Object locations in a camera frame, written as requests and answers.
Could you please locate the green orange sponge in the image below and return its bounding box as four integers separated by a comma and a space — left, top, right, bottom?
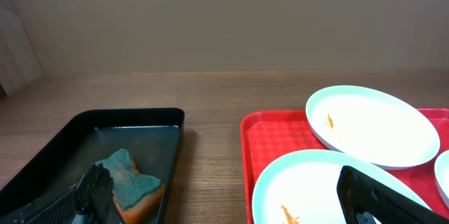
95, 148, 165, 224

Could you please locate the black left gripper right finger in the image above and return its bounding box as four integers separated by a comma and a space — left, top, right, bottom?
337, 166, 448, 224

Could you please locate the red serving tray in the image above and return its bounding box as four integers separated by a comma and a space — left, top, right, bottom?
241, 110, 448, 223

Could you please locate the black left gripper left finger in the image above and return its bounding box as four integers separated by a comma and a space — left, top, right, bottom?
24, 164, 124, 224

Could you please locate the white plate back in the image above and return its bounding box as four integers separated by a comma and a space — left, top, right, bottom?
305, 85, 441, 170

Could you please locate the white plate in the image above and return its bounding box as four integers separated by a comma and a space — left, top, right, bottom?
305, 85, 441, 170
252, 150, 428, 224
434, 150, 449, 207

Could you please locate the black water tray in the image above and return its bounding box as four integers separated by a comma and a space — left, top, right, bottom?
1, 108, 185, 224

